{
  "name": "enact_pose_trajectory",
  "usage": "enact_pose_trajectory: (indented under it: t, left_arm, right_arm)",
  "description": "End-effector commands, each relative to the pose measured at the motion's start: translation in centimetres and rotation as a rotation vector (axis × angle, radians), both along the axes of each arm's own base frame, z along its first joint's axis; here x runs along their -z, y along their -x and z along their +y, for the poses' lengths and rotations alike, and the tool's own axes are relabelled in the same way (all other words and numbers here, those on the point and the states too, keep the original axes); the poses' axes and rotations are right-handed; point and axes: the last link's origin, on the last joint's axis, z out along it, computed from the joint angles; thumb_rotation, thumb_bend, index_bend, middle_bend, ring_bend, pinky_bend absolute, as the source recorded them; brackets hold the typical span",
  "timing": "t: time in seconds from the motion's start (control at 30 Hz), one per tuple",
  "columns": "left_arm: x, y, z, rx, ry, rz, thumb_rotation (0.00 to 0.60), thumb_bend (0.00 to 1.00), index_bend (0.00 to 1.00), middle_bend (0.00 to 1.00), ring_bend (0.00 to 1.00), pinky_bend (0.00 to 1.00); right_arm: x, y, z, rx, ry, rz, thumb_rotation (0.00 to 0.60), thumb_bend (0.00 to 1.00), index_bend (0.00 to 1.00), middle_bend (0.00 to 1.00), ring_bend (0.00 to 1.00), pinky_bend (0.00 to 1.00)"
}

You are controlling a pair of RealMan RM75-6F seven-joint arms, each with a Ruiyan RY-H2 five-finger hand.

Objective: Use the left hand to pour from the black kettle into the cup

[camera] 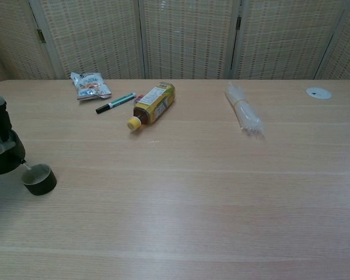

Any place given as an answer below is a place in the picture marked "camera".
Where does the black cast iron teapot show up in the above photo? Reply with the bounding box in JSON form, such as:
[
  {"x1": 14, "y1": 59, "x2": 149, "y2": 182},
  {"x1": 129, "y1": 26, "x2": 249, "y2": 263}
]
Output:
[{"x1": 0, "y1": 129, "x2": 27, "y2": 176}]

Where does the dark green ceramic cup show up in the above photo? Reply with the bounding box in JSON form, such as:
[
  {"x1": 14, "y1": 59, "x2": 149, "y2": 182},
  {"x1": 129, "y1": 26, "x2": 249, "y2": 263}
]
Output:
[{"x1": 20, "y1": 163, "x2": 58, "y2": 196}]

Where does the white blue snack bag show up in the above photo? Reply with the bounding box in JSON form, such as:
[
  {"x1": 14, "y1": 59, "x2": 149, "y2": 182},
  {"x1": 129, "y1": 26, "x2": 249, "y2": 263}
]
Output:
[{"x1": 70, "y1": 71, "x2": 113, "y2": 102}]

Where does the green marker pen black cap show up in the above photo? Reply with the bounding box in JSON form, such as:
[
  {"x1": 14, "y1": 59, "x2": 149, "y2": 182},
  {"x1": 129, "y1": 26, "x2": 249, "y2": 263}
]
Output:
[{"x1": 95, "y1": 92, "x2": 137, "y2": 115}]

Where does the tea bottle yellow label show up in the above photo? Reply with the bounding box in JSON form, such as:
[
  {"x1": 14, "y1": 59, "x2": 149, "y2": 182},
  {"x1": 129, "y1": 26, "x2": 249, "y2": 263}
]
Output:
[{"x1": 126, "y1": 82, "x2": 176, "y2": 132}]

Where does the clear plastic straw bundle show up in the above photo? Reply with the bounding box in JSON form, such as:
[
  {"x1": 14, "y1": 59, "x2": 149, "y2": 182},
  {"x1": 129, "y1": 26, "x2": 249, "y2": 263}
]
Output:
[{"x1": 225, "y1": 82, "x2": 266, "y2": 143}]

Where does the white round cable grommet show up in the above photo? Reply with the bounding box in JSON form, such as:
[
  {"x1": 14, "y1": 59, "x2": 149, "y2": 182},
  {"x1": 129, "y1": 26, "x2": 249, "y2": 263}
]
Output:
[{"x1": 306, "y1": 86, "x2": 332, "y2": 100}]

